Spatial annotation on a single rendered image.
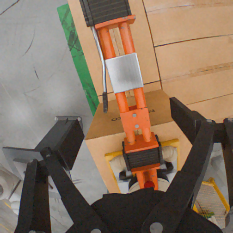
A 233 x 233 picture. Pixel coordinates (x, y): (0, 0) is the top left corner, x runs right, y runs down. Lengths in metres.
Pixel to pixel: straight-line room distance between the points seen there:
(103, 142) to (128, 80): 0.31
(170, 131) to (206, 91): 0.57
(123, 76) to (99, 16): 0.12
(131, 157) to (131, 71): 0.21
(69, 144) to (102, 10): 0.22
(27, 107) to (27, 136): 0.43
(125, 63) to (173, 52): 0.64
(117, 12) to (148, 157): 0.33
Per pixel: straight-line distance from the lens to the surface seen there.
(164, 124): 0.51
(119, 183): 0.61
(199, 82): 0.99
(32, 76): 1.67
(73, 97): 1.52
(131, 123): 0.31
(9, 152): 1.13
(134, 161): 0.38
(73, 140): 0.18
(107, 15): 0.27
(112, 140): 0.52
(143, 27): 0.86
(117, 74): 0.28
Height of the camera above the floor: 1.38
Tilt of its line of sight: 66 degrees down
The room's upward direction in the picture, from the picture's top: 177 degrees counter-clockwise
